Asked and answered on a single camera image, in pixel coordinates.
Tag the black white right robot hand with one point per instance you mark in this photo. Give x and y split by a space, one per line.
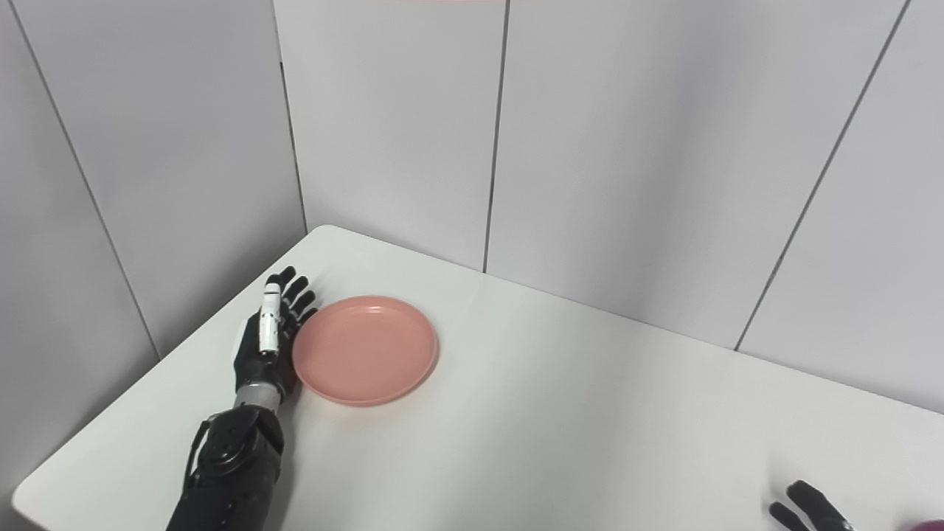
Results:
815 509

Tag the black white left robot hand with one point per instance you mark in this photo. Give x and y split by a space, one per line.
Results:
258 361

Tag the pink round plate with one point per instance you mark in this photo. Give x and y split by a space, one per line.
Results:
365 350

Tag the purple red onion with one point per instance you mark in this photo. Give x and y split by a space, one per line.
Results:
928 525

